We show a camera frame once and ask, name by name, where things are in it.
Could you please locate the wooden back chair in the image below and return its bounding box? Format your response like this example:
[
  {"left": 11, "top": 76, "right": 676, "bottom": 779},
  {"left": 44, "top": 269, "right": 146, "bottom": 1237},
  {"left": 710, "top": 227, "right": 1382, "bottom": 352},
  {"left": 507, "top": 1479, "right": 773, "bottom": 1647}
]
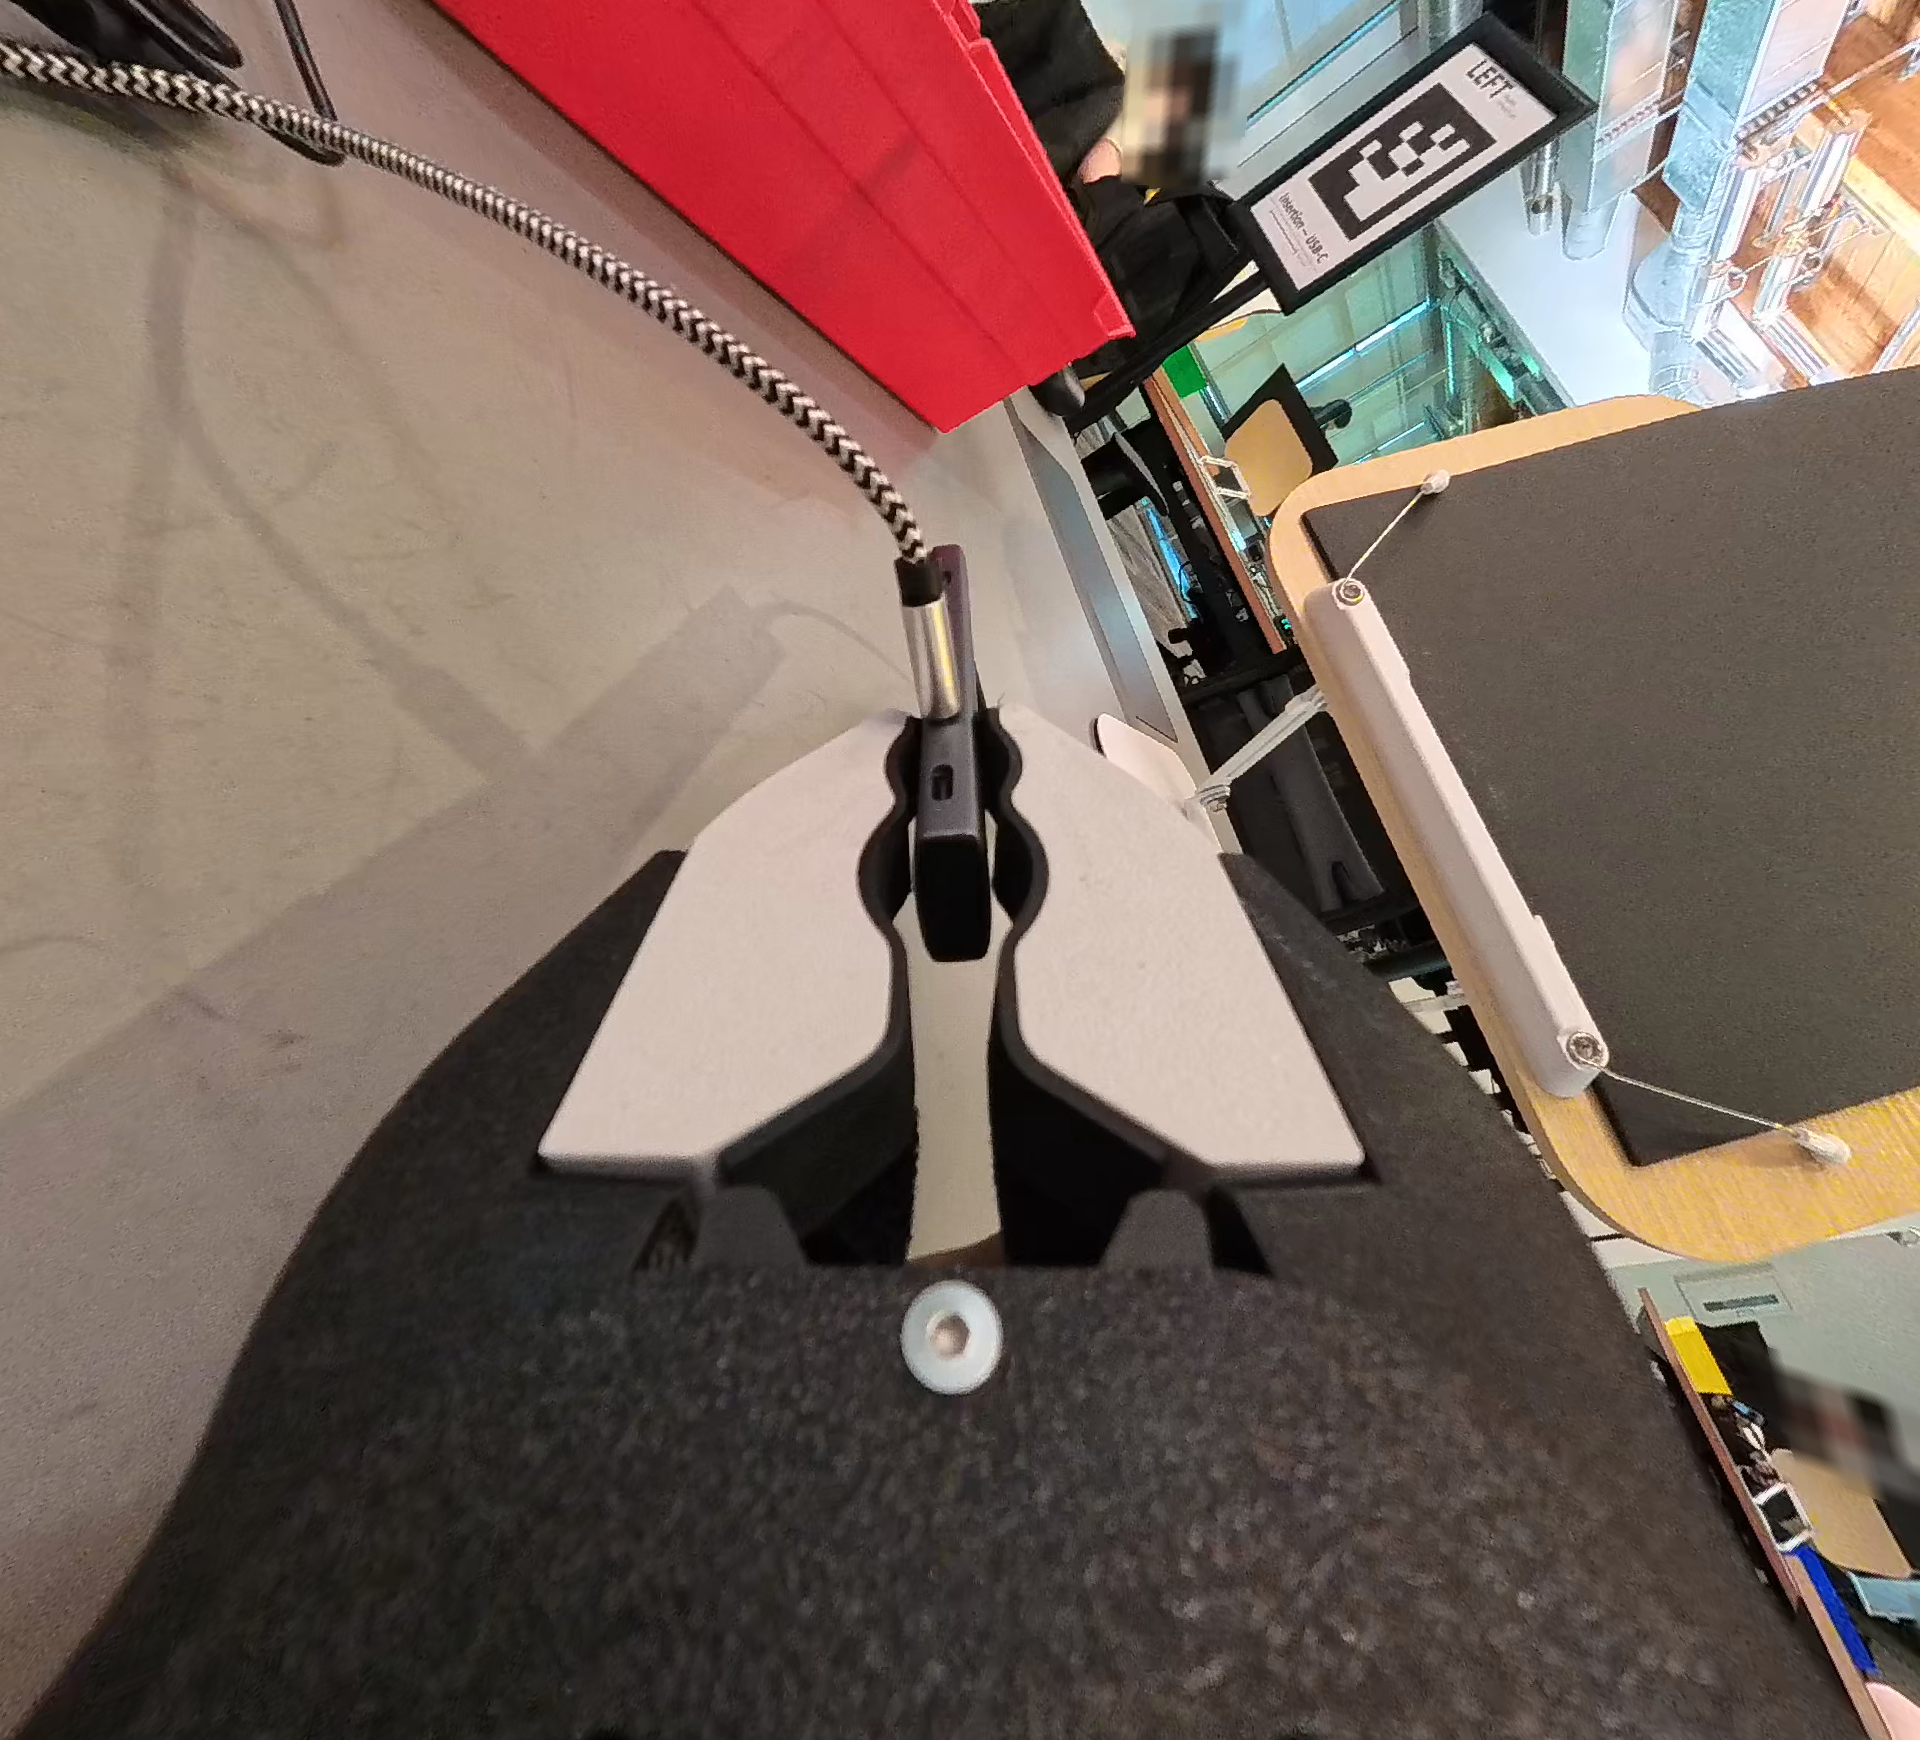
[{"left": 1223, "top": 368, "right": 1345, "bottom": 520}]

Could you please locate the blue plastic bin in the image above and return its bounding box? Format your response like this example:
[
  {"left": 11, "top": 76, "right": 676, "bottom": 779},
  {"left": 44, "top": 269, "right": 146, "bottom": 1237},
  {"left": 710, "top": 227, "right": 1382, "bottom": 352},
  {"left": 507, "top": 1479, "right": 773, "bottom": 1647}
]
[{"left": 1791, "top": 1545, "right": 1877, "bottom": 1683}]

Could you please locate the dark grey usb hub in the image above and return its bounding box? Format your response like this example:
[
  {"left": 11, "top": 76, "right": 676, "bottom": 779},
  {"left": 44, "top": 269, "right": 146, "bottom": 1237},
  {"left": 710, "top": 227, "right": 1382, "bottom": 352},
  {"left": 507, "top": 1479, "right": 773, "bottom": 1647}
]
[{"left": 907, "top": 544, "right": 997, "bottom": 965}]

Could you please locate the black white braided usb-c cable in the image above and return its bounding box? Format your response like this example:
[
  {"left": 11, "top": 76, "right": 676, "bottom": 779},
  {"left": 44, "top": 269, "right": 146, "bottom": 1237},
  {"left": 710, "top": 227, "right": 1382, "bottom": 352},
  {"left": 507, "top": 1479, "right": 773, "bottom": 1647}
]
[{"left": 0, "top": 37, "right": 967, "bottom": 726}]

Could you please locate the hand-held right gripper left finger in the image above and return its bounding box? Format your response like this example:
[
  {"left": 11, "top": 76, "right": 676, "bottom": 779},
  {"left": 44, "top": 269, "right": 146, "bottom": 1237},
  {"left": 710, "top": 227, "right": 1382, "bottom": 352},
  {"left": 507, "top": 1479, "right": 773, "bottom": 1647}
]
[{"left": 536, "top": 708, "right": 921, "bottom": 1185}]

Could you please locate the white board bracket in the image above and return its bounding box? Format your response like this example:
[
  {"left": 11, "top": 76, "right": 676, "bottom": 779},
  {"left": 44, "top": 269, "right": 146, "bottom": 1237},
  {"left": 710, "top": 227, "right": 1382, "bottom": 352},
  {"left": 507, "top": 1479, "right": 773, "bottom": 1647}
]
[{"left": 1302, "top": 577, "right": 1613, "bottom": 1101}]

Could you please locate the black wood-rimmed board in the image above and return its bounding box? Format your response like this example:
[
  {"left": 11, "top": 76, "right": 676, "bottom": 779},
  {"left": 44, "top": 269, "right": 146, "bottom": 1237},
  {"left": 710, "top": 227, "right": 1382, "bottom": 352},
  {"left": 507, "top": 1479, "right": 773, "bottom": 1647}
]
[{"left": 1266, "top": 368, "right": 1920, "bottom": 1265}]

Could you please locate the thin wire with white end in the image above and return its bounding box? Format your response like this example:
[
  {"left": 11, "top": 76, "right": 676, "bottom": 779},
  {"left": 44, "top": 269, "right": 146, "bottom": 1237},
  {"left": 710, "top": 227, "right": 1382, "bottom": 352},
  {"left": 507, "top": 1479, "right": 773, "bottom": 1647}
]
[
  {"left": 1593, "top": 1064, "right": 1849, "bottom": 1167},
  {"left": 1343, "top": 472, "right": 1453, "bottom": 606}
]

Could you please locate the silver ventilation duct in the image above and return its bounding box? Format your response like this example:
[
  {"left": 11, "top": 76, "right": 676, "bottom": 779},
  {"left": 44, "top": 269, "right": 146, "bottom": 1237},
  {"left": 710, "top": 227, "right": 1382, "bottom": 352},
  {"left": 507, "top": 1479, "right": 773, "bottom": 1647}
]
[{"left": 1411, "top": 0, "right": 1892, "bottom": 407}]

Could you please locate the framed marker sign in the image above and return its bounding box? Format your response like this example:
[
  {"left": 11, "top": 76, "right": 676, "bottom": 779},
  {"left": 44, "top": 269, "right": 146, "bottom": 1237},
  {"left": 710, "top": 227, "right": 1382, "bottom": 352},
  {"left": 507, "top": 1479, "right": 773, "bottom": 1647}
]
[{"left": 1231, "top": 14, "right": 1595, "bottom": 314}]

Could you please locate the red plastic bin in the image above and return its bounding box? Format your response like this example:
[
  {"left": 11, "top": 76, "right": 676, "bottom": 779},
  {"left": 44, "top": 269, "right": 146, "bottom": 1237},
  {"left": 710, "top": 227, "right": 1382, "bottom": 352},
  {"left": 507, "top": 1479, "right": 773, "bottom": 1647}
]
[{"left": 337, "top": 0, "right": 1135, "bottom": 435}]

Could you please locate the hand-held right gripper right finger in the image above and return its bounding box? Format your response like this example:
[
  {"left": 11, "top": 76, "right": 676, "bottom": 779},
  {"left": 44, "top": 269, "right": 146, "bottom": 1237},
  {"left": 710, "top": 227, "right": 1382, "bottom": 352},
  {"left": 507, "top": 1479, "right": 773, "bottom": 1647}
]
[{"left": 981, "top": 705, "right": 1371, "bottom": 1185}]

